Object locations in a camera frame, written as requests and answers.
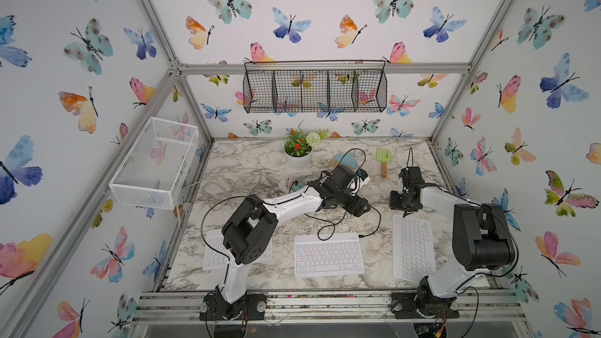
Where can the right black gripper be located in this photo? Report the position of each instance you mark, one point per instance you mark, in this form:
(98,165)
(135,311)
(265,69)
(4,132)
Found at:
(393,202)

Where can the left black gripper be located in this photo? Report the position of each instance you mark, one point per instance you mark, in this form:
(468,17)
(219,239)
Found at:
(357,205)

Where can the white power strip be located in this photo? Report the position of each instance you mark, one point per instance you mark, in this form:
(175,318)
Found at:
(290,185)

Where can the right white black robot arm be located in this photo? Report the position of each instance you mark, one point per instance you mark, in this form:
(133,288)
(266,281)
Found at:
(481,239)

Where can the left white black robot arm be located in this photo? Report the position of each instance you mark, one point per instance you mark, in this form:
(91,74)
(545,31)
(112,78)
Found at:
(248,231)

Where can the white potted flower plant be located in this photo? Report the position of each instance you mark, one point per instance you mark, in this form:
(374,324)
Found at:
(299,145)

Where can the right white wireless keyboard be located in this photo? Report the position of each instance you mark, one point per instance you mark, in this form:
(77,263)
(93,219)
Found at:
(413,248)

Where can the white wireless keyboard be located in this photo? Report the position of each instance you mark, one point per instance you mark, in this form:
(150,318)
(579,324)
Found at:
(214,255)
(340,255)
(413,248)

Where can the middle white wireless keyboard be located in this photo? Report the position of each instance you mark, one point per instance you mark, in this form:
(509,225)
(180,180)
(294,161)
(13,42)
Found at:
(340,255)

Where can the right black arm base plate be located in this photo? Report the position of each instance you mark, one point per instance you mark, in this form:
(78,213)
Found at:
(413,305)

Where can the black wire wall basket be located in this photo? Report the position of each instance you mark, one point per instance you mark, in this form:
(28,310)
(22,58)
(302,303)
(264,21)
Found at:
(299,87)

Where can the left white wireless keyboard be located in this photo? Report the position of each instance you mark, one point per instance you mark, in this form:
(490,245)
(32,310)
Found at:
(214,255)

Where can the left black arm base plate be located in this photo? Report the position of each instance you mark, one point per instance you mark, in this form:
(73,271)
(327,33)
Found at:
(251,307)

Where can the white mesh wall basket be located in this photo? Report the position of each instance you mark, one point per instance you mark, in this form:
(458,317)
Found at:
(154,169)

